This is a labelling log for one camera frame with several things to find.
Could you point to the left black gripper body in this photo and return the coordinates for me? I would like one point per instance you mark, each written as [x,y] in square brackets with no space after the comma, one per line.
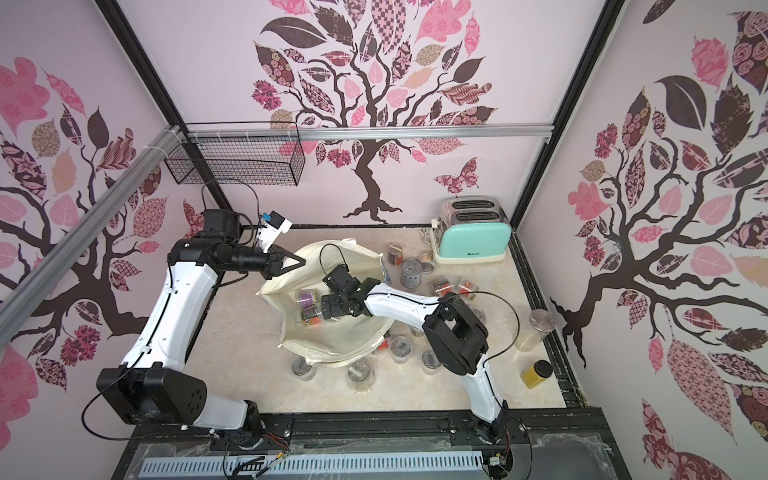
[255,260]

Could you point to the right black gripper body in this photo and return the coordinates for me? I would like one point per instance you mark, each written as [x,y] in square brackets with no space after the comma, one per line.
[335,303]

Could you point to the purple label small jar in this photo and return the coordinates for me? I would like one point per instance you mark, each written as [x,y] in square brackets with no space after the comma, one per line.
[306,298]

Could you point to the cream canvas tote bag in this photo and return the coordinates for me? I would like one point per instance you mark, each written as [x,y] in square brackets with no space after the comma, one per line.
[314,323]

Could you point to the silver tin can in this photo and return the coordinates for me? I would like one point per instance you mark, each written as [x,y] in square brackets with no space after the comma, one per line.
[411,273]

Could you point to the clear seed jar dark lid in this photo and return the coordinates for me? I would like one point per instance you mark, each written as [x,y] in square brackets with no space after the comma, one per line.
[400,348]

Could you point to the clear seed jar striped lid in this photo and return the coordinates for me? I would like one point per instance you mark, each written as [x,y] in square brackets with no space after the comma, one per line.
[360,375]

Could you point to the tan seed jar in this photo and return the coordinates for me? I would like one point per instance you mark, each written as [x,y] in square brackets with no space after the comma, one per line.
[427,261]

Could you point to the clear seed jar grey lid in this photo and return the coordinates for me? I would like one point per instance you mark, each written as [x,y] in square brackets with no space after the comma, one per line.
[302,370]

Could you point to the red seed jar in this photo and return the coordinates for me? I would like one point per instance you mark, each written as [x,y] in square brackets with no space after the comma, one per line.
[442,287]
[467,289]

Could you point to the clear jar sandy contents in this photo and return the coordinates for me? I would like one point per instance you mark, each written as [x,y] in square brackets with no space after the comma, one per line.
[538,325]

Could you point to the yellow label seed jar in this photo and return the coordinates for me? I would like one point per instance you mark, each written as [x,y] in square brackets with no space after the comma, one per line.
[538,372]

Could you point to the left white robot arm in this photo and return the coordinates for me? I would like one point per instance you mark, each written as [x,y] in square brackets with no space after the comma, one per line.
[150,385]

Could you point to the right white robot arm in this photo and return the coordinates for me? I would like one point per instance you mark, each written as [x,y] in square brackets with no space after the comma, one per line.
[455,334]

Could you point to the mint green toaster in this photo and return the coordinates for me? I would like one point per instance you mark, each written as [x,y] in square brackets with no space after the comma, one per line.
[470,230]

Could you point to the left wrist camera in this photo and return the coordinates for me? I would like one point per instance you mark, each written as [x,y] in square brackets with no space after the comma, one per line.
[270,227]

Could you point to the black wire basket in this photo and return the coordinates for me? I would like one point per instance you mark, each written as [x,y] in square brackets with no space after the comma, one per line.
[256,153]

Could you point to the aluminium rail back wall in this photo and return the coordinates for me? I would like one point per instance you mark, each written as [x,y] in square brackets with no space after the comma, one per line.
[501,130]

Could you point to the aluminium rail wall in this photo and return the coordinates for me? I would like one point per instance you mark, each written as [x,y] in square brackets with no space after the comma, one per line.
[19,306]
[501,130]

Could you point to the white slotted cable duct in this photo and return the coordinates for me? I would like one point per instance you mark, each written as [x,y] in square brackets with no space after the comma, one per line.
[447,464]

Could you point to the aluminium rail left wall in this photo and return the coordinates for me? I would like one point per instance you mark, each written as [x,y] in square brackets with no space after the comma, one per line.
[19,306]

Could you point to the black base frame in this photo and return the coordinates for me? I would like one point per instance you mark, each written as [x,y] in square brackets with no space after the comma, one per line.
[570,443]

